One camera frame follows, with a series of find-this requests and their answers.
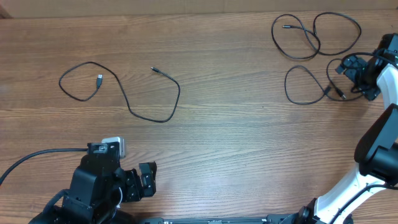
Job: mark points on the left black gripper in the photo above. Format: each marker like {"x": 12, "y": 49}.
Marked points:
{"x": 134, "y": 191}

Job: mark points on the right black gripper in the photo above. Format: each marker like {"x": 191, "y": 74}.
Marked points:
{"x": 370, "y": 90}

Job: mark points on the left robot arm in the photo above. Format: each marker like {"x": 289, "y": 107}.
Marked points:
{"x": 99, "y": 185}

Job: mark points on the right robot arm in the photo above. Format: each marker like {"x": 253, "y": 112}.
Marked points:
{"x": 375, "y": 155}

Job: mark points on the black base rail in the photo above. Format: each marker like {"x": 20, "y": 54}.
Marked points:
{"x": 270, "y": 219}

